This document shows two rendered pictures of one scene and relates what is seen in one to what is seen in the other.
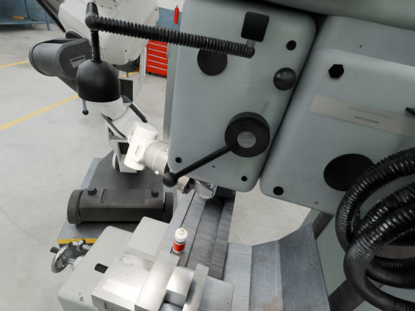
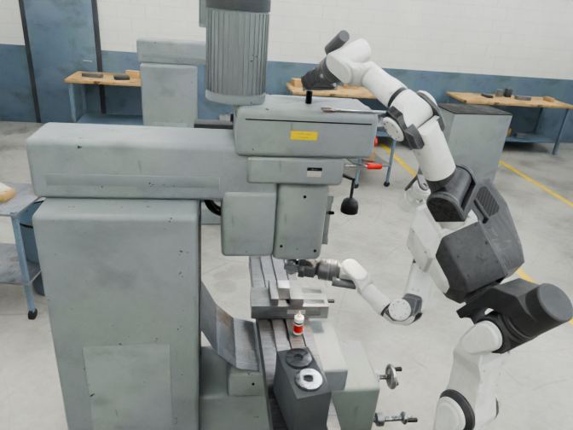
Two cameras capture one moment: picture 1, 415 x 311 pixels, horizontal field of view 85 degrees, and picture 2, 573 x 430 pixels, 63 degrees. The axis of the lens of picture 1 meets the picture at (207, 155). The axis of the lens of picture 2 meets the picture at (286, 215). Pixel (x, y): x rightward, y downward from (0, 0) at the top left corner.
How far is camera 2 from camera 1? 2.15 m
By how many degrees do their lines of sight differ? 119
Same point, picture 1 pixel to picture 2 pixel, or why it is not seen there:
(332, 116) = not seen: hidden behind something
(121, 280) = (314, 293)
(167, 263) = (296, 294)
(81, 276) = (356, 350)
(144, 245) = (327, 349)
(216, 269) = (263, 328)
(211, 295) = (263, 299)
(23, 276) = not seen: outside the picture
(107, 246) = (361, 370)
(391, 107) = not seen: hidden behind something
